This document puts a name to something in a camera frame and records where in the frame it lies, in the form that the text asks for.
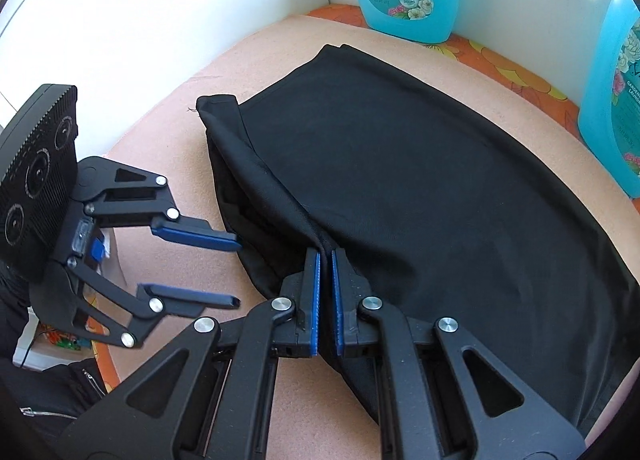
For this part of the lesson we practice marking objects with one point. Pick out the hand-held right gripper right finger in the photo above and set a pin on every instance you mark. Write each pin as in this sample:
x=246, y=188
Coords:
x=336, y=300

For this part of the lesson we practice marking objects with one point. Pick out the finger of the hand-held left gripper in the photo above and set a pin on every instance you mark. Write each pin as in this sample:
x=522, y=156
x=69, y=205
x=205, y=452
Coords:
x=200, y=235
x=197, y=297

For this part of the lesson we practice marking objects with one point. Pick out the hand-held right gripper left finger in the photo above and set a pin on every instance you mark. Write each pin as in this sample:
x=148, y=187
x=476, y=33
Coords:
x=314, y=300

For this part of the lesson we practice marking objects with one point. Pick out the black pants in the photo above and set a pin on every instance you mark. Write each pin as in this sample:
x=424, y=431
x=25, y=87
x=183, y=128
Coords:
x=400, y=190

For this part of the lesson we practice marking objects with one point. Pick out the pink mat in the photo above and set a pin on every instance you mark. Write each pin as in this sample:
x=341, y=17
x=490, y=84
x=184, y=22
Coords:
x=240, y=90

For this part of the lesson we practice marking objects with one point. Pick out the white box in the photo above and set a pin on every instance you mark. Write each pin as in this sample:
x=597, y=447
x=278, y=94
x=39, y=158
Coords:
x=30, y=345

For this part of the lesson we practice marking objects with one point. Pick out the person's black jacket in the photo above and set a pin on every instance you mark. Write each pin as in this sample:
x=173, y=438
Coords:
x=45, y=390

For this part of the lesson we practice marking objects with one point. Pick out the orange floral cloth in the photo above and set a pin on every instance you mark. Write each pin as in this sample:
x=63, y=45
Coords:
x=515, y=70

